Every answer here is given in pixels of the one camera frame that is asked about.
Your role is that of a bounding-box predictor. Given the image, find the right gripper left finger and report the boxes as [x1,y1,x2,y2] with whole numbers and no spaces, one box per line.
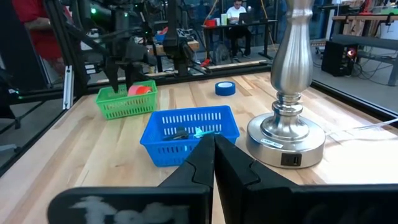
[46,134,216,224]

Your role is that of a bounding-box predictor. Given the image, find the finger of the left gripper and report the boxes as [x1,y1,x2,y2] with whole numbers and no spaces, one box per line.
[104,57,121,95]
[124,62,138,91]

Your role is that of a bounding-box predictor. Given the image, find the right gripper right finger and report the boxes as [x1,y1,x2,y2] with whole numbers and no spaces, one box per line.
[214,134,398,224]

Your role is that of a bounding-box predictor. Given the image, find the pink tape roll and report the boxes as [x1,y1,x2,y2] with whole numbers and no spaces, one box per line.
[127,84,144,96]

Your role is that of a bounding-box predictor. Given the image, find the red tape roll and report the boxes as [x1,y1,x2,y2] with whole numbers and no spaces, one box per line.
[137,85,154,96]

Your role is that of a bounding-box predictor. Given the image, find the blue tape roll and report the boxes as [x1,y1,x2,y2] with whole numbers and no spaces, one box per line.
[215,81,236,96]

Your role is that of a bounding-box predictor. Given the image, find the green plastic basket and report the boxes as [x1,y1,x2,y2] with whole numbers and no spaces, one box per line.
[95,80,159,121]

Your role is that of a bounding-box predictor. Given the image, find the silver aluminium extrusion piece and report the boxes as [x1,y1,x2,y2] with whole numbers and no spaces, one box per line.
[62,65,75,111]

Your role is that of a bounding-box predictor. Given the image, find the blue plastic basket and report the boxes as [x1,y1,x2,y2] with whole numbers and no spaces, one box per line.
[139,105,241,167]

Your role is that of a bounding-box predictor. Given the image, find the person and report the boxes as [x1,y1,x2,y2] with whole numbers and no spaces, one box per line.
[11,0,73,76]
[224,0,253,60]

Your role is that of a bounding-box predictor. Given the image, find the dark laptop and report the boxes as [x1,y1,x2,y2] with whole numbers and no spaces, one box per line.
[238,12,256,26]

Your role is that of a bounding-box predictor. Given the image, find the table lamp white shade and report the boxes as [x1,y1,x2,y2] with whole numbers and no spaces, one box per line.
[246,0,326,169]

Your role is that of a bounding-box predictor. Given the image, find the black desk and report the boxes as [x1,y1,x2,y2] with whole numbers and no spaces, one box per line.
[201,18,279,62]

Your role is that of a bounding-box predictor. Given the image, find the black box red light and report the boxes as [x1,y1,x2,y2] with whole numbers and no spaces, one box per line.
[320,40,359,77]

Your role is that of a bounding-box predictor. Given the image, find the grey bench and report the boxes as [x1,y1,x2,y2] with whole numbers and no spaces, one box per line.
[330,33,398,87]

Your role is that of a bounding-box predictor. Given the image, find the wooden workbench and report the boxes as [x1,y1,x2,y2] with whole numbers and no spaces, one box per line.
[331,12,398,42]

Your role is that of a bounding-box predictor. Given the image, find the clear lamp cord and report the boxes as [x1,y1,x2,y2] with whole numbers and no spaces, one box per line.
[324,117,398,138]

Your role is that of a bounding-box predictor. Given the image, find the black floor cables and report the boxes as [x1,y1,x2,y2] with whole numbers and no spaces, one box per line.
[353,54,394,85]

